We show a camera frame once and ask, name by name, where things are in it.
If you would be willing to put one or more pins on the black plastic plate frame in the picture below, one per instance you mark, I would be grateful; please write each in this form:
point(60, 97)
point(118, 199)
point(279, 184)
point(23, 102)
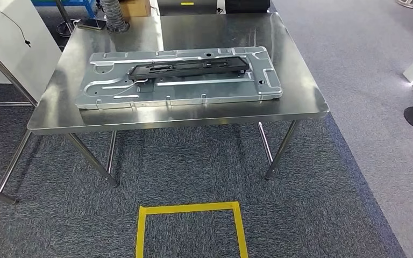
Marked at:
point(192, 69)

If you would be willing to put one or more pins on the steel workbench table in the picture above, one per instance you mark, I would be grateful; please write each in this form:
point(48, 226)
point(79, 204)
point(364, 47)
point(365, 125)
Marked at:
point(210, 32)

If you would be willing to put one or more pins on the stamped grey metal panel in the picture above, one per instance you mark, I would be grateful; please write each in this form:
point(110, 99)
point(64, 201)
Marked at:
point(210, 90)

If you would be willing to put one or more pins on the grey laptop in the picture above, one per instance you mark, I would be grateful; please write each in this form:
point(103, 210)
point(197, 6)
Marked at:
point(187, 9)

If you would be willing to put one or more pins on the yellow floor tape square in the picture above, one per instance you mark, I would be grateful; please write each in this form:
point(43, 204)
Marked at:
point(140, 231)

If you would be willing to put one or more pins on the black zip case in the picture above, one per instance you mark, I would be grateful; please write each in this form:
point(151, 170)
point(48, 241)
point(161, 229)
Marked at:
point(247, 6)

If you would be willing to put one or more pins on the cardboard box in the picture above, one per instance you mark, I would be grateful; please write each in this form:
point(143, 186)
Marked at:
point(135, 8)

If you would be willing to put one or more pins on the black smartphone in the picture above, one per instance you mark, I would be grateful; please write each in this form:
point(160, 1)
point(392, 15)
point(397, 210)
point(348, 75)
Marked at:
point(91, 24)

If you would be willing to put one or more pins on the black pole stand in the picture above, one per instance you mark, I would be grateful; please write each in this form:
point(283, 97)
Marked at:
point(65, 16)

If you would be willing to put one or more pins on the blue plastic bin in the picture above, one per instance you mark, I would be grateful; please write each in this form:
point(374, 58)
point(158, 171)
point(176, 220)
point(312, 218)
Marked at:
point(64, 3)

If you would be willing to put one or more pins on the white cabinet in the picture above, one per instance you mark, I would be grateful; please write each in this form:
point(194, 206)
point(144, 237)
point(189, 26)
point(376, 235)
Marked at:
point(21, 64)

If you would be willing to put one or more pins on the person's foot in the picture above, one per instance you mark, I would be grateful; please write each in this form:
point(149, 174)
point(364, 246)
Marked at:
point(409, 3)

